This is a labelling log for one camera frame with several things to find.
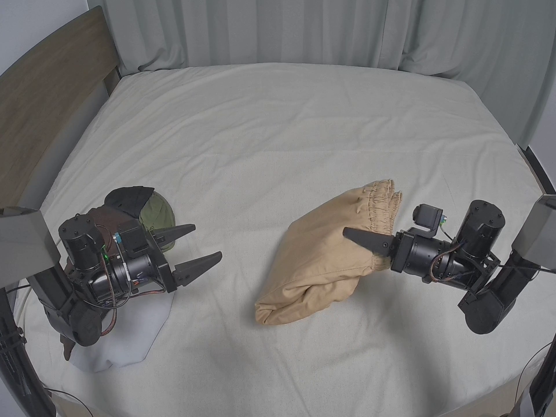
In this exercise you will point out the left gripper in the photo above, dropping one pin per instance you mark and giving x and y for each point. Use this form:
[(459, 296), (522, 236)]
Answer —
[(134, 272)]

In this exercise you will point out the green garment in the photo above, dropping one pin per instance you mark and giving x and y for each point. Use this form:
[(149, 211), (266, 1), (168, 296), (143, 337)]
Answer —
[(160, 213)]

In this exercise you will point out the brown garment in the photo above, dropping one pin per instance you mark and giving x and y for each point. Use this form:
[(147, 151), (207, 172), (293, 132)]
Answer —
[(108, 217)]

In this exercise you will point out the tan shorts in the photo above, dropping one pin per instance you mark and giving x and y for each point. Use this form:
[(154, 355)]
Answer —
[(312, 267)]

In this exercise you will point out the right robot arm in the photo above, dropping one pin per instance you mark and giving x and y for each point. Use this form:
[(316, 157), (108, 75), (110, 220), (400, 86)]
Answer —
[(482, 224)]

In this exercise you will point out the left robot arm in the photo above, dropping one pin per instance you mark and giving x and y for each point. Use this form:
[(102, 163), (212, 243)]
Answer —
[(26, 241)]

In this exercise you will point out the bed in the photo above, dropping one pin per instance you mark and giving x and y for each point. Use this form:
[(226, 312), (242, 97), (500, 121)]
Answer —
[(304, 124)]

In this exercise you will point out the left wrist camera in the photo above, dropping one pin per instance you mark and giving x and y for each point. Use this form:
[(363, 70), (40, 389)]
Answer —
[(130, 239)]

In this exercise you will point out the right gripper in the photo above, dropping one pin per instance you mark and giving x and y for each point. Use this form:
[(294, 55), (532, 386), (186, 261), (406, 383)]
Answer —
[(417, 252)]

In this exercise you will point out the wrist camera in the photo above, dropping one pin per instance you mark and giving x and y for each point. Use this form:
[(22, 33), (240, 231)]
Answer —
[(130, 239), (428, 215)]

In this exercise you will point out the pale green curtain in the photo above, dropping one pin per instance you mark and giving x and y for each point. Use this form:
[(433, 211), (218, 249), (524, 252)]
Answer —
[(260, 15)]

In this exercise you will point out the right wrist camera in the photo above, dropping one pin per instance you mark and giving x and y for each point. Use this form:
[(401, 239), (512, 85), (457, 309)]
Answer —
[(428, 215)]

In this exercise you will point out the white garment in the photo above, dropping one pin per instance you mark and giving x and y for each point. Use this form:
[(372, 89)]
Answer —
[(134, 337)]

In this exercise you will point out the black garment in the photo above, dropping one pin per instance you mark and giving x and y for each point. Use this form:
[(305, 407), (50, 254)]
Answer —
[(126, 198)]

